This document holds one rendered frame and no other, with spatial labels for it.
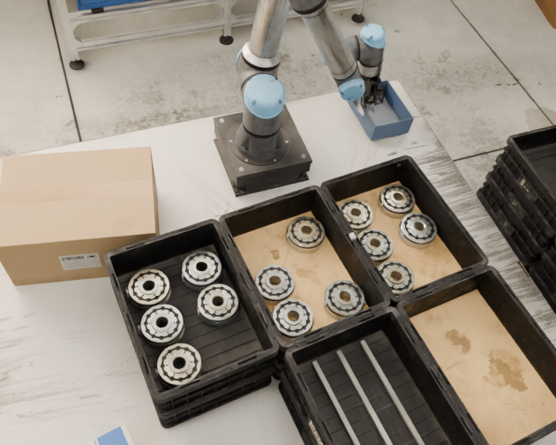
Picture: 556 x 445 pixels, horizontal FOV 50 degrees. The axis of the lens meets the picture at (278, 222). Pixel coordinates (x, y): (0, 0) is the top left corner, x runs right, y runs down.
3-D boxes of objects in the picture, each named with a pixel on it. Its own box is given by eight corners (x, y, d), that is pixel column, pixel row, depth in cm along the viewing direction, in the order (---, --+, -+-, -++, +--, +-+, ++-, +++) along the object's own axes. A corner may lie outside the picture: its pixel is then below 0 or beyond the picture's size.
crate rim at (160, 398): (102, 259, 146) (101, 253, 145) (215, 222, 156) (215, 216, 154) (155, 406, 127) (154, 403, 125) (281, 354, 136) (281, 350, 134)
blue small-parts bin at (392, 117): (346, 101, 213) (350, 86, 208) (382, 94, 218) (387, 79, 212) (371, 140, 203) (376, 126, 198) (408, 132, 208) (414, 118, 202)
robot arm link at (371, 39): (355, 23, 175) (383, 19, 175) (353, 52, 184) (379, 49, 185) (361, 41, 171) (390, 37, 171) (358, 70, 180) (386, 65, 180)
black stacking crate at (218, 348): (109, 278, 154) (102, 255, 145) (215, 242, 163) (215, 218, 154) (159, 418, 135) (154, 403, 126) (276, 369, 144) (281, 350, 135)
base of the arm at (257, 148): (232, 124, 189) (234, 102, 181) (278, 123, 192) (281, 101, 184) (237, 162, 181) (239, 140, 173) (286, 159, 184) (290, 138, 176)
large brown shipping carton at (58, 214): (14, 286, 163) (-9, 247, 147) (22, 199, 179) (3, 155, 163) (161, 271, 169) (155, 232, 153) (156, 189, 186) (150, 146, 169)
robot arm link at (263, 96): (244, 137, 174) (247, 103, 163) (238, 103, 181) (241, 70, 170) (284, 134, 176) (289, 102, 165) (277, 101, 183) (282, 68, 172)
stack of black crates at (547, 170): (466, 206, 264) (507, 136, 227) (522, 191, 271) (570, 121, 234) (515, 281, 243) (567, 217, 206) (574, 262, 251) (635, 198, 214)
